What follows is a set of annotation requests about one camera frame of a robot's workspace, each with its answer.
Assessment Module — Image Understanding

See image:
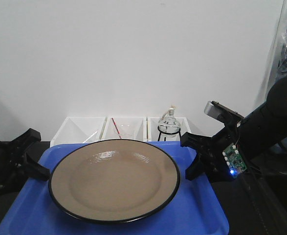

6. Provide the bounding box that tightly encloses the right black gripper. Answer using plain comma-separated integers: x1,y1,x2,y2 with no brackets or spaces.
180,129,236,183

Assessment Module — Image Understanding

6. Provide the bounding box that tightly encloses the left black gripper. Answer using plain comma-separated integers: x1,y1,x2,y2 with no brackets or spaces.
0,128,50,195

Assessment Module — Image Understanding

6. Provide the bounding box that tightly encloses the blue plastic tray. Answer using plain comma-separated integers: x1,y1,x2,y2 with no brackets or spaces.
0,141,230,235

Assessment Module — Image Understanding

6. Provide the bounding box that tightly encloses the beige plate with black rim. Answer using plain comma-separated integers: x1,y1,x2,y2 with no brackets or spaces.
48,140,180,224

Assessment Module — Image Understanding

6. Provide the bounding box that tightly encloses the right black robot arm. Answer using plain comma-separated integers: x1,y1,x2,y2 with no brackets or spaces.
180,76,287,183

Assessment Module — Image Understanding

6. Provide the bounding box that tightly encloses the green circuit board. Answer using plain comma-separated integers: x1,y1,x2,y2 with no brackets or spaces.
222,143,247,178

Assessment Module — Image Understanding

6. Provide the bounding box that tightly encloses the round glass flask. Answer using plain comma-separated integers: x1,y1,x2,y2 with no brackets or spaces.
158,106,180,137

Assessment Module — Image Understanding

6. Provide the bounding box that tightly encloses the left white storage bin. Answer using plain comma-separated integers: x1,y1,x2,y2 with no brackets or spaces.
50,117,106,147

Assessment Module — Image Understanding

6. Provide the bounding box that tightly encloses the white storage bin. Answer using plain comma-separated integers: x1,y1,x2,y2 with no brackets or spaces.
50,117,106,147
147,117,191,141
101,117,147,141

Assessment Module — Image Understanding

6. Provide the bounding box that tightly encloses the right white storage bin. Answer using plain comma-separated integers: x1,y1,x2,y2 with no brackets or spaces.
147,117,191,141

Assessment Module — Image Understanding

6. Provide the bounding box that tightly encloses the middle white storage bin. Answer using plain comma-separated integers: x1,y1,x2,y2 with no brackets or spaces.
101,117,147,141

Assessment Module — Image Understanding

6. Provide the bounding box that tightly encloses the clear glass beaker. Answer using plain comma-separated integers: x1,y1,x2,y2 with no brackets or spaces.
113,124,134,140

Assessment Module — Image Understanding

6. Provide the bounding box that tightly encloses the red glass stirring rod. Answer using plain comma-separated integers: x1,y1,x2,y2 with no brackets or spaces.
111,117,122,139

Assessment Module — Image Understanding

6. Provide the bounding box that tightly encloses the black wire tripod stand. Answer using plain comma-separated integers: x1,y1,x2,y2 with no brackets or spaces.
157,127,181,141

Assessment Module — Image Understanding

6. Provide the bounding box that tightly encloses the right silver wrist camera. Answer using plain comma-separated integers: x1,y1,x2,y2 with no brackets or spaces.
204,101,244,122

